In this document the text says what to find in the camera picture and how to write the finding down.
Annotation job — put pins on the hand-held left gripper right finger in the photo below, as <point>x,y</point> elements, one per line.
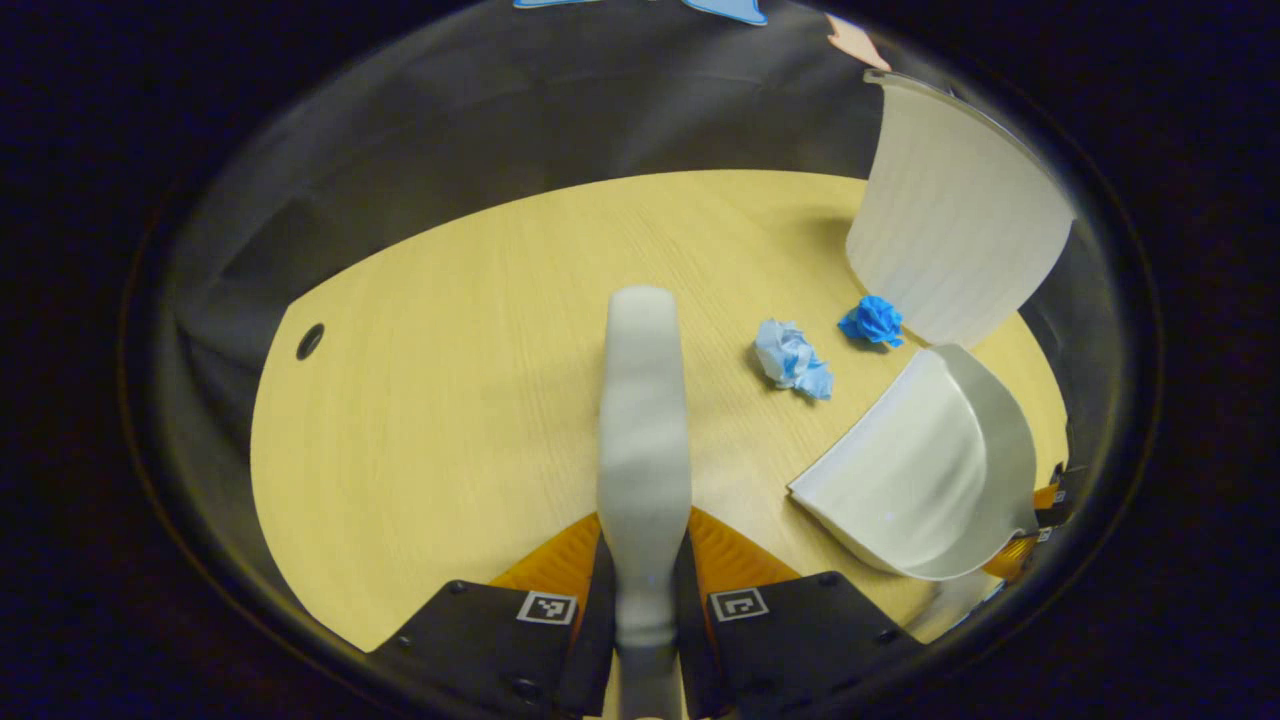
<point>690,640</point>

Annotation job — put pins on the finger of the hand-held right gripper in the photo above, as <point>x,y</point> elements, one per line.
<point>1015,560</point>
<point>1060,495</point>

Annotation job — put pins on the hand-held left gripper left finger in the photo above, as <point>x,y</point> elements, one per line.
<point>595,640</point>

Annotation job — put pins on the white dustpan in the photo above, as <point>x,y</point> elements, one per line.
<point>920,470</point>

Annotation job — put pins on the small white broom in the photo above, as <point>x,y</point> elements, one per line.
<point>645,450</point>

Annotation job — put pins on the dark blue paper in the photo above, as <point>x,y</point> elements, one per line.
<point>873,320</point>

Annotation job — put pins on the white garbage bin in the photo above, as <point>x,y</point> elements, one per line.
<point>950,230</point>

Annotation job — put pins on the light blue paper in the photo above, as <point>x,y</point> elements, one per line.
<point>790,358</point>

